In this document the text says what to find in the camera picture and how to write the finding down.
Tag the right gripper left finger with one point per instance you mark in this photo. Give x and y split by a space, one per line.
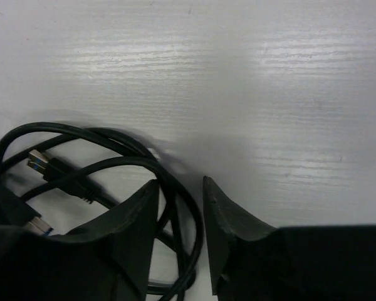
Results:
108 258

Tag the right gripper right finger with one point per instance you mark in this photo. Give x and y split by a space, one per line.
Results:
252 260

